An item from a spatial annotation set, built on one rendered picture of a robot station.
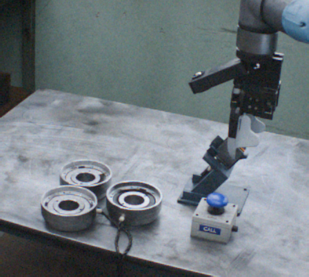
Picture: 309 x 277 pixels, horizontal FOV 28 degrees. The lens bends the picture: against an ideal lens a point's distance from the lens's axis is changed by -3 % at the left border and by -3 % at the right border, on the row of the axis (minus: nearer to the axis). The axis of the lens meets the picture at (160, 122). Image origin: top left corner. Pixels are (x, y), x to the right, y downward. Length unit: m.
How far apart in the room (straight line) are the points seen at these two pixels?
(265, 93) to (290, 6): 0.20
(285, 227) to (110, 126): 0.54
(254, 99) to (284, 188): 0.27
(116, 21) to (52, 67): 0.42
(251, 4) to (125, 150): 0.51
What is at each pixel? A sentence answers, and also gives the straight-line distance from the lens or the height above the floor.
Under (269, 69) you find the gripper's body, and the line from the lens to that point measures 1.16.
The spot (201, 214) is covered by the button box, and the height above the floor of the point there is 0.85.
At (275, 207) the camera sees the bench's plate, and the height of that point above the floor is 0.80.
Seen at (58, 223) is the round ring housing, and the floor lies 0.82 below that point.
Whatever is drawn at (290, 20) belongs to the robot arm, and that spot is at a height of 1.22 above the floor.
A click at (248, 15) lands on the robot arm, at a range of 1.12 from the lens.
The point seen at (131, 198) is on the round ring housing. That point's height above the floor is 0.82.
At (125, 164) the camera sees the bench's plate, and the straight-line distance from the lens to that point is 1.40.
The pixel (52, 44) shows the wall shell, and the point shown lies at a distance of 3.07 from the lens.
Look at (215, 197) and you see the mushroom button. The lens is 1.16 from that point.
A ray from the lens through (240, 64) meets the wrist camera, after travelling 1.15.
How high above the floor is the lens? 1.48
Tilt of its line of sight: 25 degrees down
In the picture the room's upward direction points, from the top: 4 degrees clockwise
